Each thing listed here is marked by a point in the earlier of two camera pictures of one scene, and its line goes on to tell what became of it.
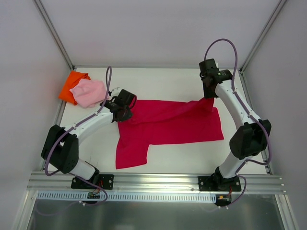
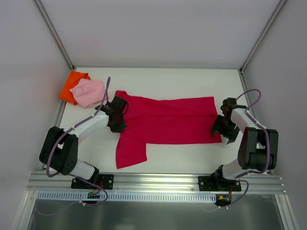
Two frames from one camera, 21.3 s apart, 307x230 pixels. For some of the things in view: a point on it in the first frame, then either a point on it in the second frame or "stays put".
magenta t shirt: x=157 y=121 stays put
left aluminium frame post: x=48 y=21 stays put
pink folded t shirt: x=89 y=93 stays put
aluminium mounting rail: x=153 y=184 stays put
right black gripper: x=209 y=89 -> x=225 y=129
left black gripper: x=129 y=111 -> x=117 y=126
